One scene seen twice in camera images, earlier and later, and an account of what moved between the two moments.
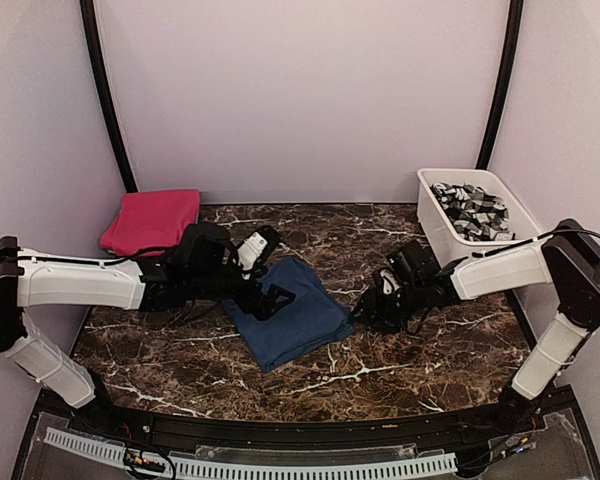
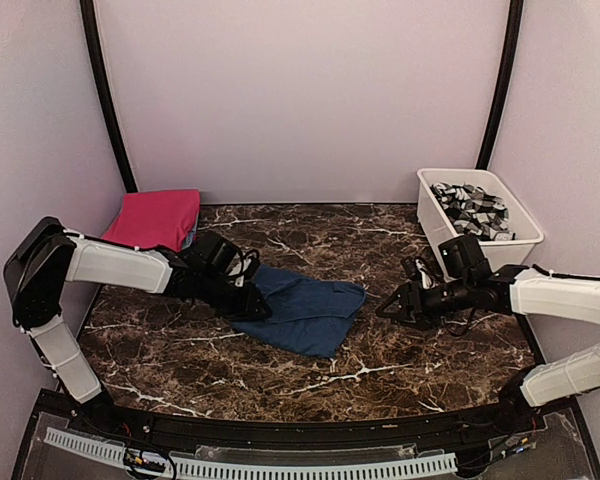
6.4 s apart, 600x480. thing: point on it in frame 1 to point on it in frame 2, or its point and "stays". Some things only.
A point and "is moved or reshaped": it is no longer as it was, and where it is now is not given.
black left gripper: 264,308 to 247,308
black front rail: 294,432 stays
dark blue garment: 310,321 is moved or reshaped
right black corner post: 513,30 stays
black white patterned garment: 477,216 stays
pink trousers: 151,222 stays
